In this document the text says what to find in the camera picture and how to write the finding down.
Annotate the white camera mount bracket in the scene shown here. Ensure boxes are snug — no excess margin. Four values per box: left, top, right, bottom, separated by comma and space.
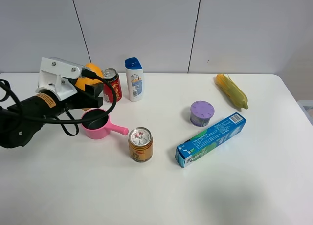
36, 57, 85, 101

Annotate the white blue-capped shampoo bottle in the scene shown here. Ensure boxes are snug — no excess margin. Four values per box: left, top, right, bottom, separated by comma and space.
125, 57, 144, 102

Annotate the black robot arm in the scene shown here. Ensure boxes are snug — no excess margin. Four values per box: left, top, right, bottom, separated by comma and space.
0, 83, 103, 149

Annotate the black cable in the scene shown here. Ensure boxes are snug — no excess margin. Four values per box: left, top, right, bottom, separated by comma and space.
0, 68, 118, 137

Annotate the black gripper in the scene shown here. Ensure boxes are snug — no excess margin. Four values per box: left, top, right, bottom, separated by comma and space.
6, 83, 103, 120

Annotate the gold drink can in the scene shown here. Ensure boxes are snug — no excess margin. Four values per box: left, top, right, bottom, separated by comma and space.
128, 127, 153, 162

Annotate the blue toothpaste box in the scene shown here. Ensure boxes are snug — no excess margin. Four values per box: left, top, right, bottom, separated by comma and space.
175, 113, 246, 168

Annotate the purple-lidded round container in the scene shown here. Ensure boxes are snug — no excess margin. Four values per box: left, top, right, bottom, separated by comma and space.
190, 100, 215, 127

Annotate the yellow mango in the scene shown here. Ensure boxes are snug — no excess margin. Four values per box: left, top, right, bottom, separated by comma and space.
75, 63, 104, 91

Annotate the red drink can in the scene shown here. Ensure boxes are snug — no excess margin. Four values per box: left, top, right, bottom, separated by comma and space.
102, 68, 122, 103

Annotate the pink toy saucepan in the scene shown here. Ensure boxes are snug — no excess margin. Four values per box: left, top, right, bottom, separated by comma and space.
82, 108, 129, 139

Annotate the corn cob in husk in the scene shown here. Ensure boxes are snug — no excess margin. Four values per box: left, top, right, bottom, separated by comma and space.
215, 74, 248, 110

